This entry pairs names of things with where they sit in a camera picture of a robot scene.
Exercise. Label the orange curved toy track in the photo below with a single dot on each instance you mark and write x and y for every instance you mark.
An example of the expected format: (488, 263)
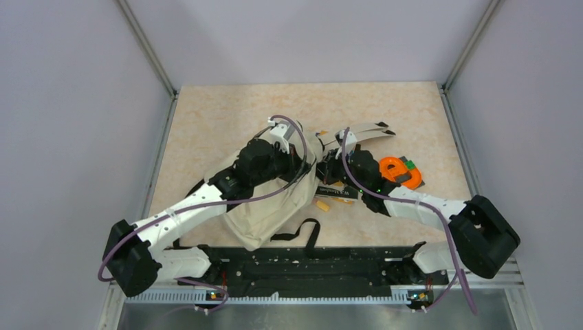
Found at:
(388, 168)

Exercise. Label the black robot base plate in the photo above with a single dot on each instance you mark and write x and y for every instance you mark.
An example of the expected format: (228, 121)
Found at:
(318, 272)

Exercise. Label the cream canvas backpack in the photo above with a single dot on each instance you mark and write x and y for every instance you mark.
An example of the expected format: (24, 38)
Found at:
(267, 207)

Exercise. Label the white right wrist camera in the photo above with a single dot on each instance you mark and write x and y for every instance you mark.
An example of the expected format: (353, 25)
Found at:
(347, 141)

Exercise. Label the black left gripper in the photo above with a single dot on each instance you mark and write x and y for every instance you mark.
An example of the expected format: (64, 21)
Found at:
(295, 163)

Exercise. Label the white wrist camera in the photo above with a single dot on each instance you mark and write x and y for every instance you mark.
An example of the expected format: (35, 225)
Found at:
(281, 129)
(347, 141)

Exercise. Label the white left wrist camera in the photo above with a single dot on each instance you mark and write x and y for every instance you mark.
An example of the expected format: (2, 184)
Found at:
(281, 129)

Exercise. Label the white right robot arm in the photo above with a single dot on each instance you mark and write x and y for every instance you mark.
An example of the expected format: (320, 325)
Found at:
(478, 237)

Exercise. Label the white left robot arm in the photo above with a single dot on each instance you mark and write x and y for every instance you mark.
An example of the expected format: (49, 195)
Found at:
(138, 255)

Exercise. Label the orange pink highlighter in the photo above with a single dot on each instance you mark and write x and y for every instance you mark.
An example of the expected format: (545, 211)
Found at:
(322, 206)

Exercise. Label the green toy brick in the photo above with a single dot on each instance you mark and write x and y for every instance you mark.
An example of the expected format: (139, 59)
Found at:
(410, 165)

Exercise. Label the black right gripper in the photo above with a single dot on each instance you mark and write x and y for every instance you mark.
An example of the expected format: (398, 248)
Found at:
(325, 169)

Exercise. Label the aluminium frame rail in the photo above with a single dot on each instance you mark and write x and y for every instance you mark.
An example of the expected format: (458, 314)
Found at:
(111, 313)

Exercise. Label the black hardcover book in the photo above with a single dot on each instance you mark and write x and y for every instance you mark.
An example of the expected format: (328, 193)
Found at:
(345, 193)

